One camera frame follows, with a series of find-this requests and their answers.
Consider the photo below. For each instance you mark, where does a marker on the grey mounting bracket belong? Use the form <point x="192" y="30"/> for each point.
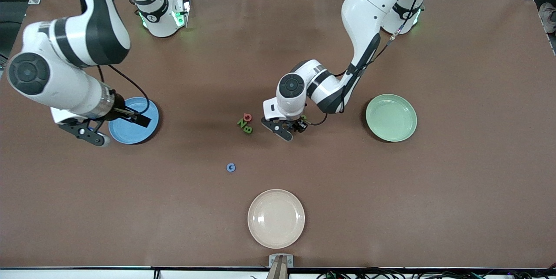
<point x="271" y="258"/>

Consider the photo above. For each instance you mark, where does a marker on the beige plate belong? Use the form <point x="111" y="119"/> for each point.
<point x="276" y="218"/>

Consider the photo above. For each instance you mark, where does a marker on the green foam letter B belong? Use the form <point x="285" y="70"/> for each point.
<point x="248" y="130"/>

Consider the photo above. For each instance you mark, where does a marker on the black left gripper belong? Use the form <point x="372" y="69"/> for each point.
<point x="298" y="125"/>

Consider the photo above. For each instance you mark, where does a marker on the red foam letter Q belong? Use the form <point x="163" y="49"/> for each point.
<point x="247" y="117"/>

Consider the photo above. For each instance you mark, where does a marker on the green plate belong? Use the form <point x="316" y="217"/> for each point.
<point x="391" y="118"/>

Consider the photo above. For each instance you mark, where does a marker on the brown angled post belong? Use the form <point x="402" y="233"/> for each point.
<point x="279" y="270"/>

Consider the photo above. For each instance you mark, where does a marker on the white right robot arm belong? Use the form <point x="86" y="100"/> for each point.
<point x="87" y="31"/>

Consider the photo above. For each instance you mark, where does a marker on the blue plate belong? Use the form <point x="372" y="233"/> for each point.
<point x="130" y="135"/>

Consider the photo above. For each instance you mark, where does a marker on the light sneaker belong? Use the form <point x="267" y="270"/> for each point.
<point x="548" y="17"/>

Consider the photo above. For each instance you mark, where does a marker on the blue foam letter G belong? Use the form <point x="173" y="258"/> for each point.
<point x="231" y="167"/>

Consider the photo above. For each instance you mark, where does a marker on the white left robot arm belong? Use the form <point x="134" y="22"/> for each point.
<point x="369" y="9"/>

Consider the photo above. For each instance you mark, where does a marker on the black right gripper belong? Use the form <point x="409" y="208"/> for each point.
<point x="120" y="110"/>

